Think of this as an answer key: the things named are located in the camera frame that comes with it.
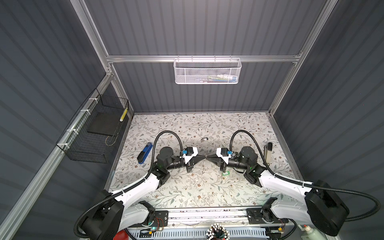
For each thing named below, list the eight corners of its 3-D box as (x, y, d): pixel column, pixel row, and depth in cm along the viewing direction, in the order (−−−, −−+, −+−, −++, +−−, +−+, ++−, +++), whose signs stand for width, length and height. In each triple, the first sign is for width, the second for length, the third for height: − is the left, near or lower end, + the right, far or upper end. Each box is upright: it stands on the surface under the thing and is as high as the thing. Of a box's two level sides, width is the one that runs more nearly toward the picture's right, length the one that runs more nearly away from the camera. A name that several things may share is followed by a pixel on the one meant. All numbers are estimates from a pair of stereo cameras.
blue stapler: (138, 163, 95) (135, 160, 92) (148, 145, 104) (146, 141, 101) (143, 164, 95) (141, 161, 91) (153, 146, 103) (151, 142, 100)
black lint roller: (264, 164, 94) (267, 160, 90) (264, 146, 103) (267, 141, 99) (269, 165, 94) (273, 161, 90) (269, 147, 102) (272, 142, 98)
